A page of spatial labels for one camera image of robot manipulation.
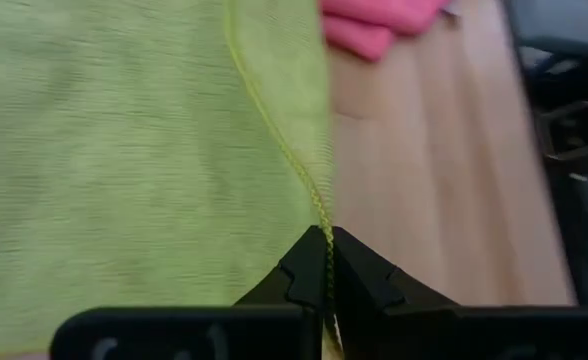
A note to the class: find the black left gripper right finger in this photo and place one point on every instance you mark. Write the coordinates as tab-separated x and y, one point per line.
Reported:
374	290

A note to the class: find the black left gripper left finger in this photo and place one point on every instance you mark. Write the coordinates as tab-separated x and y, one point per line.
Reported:
294	280

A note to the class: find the lime green microfiber towel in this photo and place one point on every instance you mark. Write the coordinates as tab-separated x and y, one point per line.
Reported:
124	150

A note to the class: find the pink microfiber towel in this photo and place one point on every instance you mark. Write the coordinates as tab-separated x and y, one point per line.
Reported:
374	20

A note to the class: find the black aluminium table frame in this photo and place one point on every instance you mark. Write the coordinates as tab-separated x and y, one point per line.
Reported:
581	250

